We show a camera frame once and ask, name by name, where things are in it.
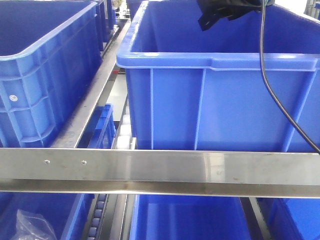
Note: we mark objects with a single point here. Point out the lower blue bin right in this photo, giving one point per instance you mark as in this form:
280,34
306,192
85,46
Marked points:
291,218

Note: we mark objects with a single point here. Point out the large blue bin left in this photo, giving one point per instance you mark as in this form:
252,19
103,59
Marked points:
49,55

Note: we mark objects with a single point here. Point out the lower blue bin center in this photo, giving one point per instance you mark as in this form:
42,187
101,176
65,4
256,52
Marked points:
178,217

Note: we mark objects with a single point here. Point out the lower blue bin left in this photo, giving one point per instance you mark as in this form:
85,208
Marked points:
67,213

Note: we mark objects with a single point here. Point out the clear plastic bag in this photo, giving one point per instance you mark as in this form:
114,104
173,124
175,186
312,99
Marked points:
32,226

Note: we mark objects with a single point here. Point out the large blue bin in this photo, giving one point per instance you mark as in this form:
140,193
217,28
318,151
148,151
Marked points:
49,55
190,89

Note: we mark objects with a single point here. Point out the steel shelf front rail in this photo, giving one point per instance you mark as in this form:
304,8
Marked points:
166,172

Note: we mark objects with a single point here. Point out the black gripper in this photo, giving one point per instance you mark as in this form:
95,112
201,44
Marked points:
214,10

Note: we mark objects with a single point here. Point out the large blue bin center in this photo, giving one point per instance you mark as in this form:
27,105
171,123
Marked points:
190,89

